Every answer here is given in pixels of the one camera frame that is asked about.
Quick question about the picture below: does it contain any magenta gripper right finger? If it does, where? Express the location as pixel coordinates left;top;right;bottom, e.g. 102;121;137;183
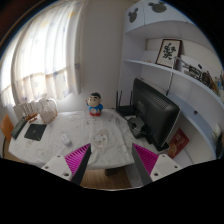
131;143;183;186

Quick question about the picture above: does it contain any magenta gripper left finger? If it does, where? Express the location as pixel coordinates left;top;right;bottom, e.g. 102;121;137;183
41;143;92;186

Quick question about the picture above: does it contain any black computer monitor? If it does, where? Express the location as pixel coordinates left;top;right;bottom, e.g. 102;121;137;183
133;79;181;151

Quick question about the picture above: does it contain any red book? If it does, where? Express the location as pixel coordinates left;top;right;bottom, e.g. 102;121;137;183
168;129;189;158

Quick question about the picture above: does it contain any white patterned tablecloth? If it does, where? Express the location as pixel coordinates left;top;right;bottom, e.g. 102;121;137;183
8;108;158;170

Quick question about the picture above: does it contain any black wifi router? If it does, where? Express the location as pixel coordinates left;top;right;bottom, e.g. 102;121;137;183
116;92;135;116

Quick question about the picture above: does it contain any white bag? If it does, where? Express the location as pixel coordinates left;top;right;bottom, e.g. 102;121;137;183
36;98;58;124

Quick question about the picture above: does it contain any cartoon boy figurine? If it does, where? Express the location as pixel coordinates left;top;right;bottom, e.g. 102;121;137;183
86;92;103;116

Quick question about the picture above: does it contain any orange chair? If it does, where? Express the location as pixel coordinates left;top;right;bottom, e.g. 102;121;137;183
0;114;14;157

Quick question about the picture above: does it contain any white sheer curtain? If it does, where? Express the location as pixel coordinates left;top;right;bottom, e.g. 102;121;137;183
0;0;86;107

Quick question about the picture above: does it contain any white shelf unit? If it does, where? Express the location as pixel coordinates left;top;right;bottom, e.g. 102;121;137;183
119;21;224;165

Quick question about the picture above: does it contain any framed calligraphy picture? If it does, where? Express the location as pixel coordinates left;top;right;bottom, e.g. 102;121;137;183
156;39;182;68

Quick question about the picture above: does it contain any white overhead cabinet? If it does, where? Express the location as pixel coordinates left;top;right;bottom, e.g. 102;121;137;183
124;0;192;33

